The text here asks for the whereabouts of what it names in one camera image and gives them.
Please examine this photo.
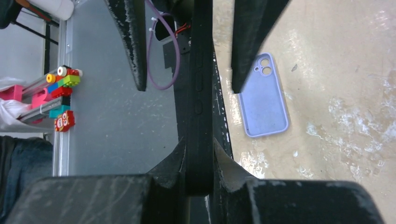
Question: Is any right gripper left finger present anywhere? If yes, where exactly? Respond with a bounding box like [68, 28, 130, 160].
[6, 140, 186, 224]

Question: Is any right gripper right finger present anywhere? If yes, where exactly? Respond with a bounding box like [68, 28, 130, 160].
[209, 139, 384, 224]

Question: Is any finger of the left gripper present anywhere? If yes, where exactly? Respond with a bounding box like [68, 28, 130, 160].
[105, 0, 147, 91]
[231, 0, 289, 93]

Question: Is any black phone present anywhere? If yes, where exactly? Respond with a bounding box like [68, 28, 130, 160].
[185, 0, 214, 196]

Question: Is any colourful lego brick stack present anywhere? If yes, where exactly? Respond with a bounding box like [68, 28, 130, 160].
[46, 65, 83, 132]

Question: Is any pink clamp fixture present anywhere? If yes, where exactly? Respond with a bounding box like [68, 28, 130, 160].
[0, 85, 60, 126]

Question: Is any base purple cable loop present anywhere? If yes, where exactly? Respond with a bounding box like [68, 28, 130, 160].
[145, 0, 181, 91]

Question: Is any aluminium frame rail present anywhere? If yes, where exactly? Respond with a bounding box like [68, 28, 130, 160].
[52, 18, 75, 177]

